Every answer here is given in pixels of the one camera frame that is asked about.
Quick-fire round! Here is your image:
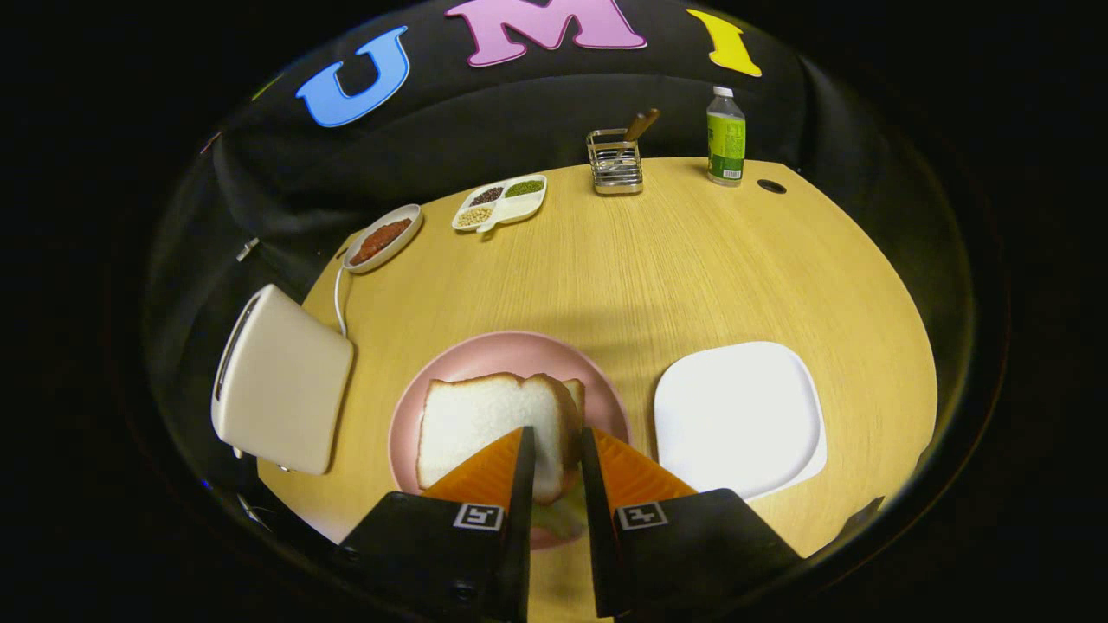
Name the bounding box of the white toaster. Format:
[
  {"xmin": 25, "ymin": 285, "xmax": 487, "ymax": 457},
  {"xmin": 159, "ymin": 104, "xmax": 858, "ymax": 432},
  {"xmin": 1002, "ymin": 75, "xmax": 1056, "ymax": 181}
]
[{"xmin": 210, "ymin": 284, "xmax": 356, "ymax": 476}]

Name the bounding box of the green lettuce leaf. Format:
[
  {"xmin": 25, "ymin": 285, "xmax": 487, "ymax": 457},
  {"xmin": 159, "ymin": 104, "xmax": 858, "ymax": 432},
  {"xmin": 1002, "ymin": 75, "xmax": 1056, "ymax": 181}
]
[{"xmin": 530, "ymin": 472, "xmax": 591, "ymax": 542}]

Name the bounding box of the green label plastic bottle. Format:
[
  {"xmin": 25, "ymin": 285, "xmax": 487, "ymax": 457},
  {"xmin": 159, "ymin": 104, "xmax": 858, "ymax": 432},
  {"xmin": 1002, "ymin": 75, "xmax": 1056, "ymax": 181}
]
[{"xmin": 706, "ymin": 86, "xmax": 747, "ymax": 188}]

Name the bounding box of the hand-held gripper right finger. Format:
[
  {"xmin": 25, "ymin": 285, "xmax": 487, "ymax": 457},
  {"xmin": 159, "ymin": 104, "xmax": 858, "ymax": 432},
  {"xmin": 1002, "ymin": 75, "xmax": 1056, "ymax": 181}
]
[{"xmin": 578, "ymin": 424, "xmax": 806, "ymax": 620}]

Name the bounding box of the wooden handle utensil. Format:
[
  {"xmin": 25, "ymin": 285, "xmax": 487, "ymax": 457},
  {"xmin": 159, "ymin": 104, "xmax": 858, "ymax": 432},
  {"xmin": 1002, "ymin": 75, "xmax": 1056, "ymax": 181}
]
[{"xmin": 622, "ymin": 108, "xmax": 661, "ymax": 144}]

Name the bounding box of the red meat slice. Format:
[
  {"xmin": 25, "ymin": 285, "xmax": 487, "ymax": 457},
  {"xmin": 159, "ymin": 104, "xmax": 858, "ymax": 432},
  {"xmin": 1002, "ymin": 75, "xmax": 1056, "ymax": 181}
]
[{"xmin": 350, "ymin": 217, "xmax": 415, "ymax": 266}]

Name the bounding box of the white square plate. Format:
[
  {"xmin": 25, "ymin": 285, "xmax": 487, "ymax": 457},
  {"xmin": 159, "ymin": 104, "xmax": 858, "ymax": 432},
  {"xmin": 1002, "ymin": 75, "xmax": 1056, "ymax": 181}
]
[{"xmin": 654, "ymin": 341, "xmax": 828, "ymax": 503}]

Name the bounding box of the pink round plate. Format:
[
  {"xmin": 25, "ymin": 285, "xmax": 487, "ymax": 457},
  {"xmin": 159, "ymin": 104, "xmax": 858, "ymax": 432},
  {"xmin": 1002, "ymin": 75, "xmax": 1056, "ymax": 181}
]
[{"xmin": 388, "ymin": 331, "xmax": 633, "ymax": 551}]

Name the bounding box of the metal wire utensil holder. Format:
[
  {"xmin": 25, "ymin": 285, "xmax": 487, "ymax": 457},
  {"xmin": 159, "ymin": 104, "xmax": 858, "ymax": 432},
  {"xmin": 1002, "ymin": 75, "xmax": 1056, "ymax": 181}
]
[{"xmin": 586, "ymin": 128, "xmax": 644, "ymax": 196}]

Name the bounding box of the grey oval plate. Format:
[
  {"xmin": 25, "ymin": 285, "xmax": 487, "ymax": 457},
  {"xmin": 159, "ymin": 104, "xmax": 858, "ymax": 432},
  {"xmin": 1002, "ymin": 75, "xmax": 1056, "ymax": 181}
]
[{"xmin": 343, "ymin": 203, "xmax": 424, "ymax": 275}]

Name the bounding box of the white divided dish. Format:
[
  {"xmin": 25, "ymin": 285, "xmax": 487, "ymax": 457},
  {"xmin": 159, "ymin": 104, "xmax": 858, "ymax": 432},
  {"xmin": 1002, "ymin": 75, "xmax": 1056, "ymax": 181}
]
[{"xmin": 451, "ymin": 174, "xmax": 549, "ymax": 234}]

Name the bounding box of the thick white bread slice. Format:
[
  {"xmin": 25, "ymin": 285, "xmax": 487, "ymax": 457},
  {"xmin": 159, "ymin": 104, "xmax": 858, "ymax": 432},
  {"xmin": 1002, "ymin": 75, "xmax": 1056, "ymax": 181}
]
[{"xmin": 416, "ymin": 372, "xmax": 583, "ymax": 505}]

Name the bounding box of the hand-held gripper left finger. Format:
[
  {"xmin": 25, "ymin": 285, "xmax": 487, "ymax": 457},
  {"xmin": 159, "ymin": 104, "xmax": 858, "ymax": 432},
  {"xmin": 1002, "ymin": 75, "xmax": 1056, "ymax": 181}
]
[{"xmin": 332, "ymin": 424, "xmax": 538, "ymax": 623}]

